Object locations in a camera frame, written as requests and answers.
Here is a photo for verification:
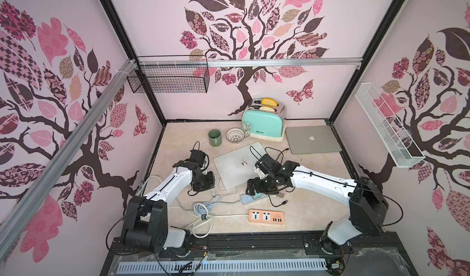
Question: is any black usb cable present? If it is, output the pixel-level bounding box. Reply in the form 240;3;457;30
249;144;291;207

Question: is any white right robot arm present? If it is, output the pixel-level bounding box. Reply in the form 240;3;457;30
246;154;389;255

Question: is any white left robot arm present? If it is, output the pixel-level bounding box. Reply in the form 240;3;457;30
121;149;215;253

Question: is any white laptop with sticker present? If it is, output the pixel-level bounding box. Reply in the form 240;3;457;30
214;142;266;190

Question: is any silver grey laptop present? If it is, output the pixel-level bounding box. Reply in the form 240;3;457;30
285;125;341;154

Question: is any grey power strip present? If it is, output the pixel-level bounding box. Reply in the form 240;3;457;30
241;193;266;205

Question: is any orange power strip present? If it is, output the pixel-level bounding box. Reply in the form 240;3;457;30
248;209;285;225

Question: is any green ceramic mug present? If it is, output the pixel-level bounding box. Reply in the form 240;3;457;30
208;129;222;147

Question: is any white patterned small bowl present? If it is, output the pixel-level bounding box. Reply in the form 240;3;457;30
226;128;246;143

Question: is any mint green toaster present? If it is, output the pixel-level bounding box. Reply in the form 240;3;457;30
242;98;287;142

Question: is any yellow bread slice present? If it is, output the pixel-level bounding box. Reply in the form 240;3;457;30
261;98;279;107

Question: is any white laptop charging cable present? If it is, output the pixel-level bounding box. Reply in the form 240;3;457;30
211;176;239;196

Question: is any white orange strip cord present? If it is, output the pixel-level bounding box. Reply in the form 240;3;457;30
183;212;250;239

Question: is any grey power strip cord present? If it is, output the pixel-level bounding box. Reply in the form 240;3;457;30
137;174;243;222

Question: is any white perforated cable duct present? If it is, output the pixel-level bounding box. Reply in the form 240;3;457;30
115;258;328;276

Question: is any black wire wall basket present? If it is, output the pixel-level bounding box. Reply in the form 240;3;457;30
127;54;210;94

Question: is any white wire wall basket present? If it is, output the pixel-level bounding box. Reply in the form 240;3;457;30
355;83;425;168

